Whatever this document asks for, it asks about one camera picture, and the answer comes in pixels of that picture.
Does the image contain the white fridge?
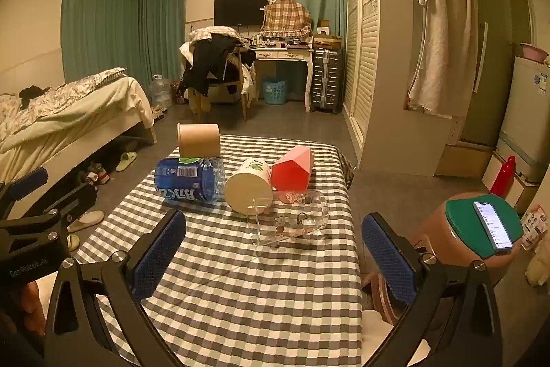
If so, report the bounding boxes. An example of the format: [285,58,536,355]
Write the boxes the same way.
[496,56,550,184]

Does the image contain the grey checkered tablecloth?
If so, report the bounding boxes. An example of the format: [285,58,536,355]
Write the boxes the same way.
[71,135,364,367]

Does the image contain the clear printed glass cup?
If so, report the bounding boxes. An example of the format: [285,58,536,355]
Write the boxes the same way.
[248,190,331,250]

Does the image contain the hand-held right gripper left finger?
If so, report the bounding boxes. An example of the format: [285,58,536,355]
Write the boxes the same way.
[43,209,187,367]

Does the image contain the floral quilt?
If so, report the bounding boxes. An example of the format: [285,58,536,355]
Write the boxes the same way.
[0,68,128,145]

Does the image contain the folded bedding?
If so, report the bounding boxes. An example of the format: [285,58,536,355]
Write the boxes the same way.
[188,26,242,45]

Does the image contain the cardboard box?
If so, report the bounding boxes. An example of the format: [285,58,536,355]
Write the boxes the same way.
[312,33,343,50]

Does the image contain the silver suitcase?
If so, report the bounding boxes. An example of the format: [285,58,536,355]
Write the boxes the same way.
[310,47,344,114]

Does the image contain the white hanging towel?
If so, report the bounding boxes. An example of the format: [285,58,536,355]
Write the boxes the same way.
[407,0,479,119]

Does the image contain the green seat pad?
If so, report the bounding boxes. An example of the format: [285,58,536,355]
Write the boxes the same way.
[444,192,525,261]

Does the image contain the shoes under bed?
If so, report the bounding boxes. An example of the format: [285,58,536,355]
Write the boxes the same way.
[77,162,109,188]

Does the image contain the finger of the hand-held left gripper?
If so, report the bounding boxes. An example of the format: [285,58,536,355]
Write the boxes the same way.
[0,167,49,218]
[12,183,98,229]

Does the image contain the white louvred wardrobe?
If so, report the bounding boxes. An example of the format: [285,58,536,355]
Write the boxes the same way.
[341,0,432,175]

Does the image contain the printed paper packet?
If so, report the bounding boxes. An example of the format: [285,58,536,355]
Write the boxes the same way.
[521,203,550,251]

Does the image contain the dark cloth on bed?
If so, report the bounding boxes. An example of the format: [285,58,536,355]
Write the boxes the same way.
[19,86,51,108]

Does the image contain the white desk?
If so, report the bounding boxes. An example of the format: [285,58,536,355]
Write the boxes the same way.
[253,46,315,114]

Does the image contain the brown plastic stool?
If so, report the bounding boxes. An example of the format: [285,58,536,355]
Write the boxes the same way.
[361,192,526,327]

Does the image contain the large clear water jug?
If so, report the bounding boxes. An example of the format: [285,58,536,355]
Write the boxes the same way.
[148,74,173,110]

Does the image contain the white slipper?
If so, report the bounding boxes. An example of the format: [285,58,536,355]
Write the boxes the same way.
[66,211,106,234]

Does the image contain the red faceted cup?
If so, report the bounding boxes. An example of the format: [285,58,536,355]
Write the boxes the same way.
[271,146,314,192]

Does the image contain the bed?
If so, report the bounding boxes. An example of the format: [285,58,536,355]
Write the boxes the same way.
[0,67,158,202]

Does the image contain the plaid cloth cover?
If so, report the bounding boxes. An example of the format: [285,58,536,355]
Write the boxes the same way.
[261,0,313,41]

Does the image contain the person's left hand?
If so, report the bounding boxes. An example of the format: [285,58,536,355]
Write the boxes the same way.
[21,282,47,334]

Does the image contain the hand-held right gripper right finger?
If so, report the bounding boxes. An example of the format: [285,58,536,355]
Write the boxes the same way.
[362,213,504,367]

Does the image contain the brown paper cup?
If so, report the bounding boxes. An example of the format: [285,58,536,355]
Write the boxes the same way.
[177,123,221,159]

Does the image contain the cream floral print cup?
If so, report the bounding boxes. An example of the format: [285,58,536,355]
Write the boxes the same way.
[224,158,274,215]

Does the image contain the blue plastic basket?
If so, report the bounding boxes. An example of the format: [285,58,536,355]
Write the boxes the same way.
[262,77,287,106]

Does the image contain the black monitor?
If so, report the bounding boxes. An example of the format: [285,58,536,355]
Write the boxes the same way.
[213,0,269,26]

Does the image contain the red bottle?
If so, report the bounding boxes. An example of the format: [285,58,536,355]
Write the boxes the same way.
[489,155,517,198]

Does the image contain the black clothes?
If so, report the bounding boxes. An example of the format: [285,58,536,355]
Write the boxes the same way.
[182,35,246,98]

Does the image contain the green slipper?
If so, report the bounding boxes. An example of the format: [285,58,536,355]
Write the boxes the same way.
[115,152,138,172]

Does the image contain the smartphone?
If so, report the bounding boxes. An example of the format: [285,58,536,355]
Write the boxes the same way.
[473,200,515,253]

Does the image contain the wooden chair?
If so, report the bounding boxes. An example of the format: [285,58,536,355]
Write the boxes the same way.
[180,42,255,122]

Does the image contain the blue label water bottle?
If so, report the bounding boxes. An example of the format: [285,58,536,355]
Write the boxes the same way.
[154,156,227,206]

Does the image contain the pink basin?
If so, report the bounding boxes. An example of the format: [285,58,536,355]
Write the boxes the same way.
[519,42,550,63]

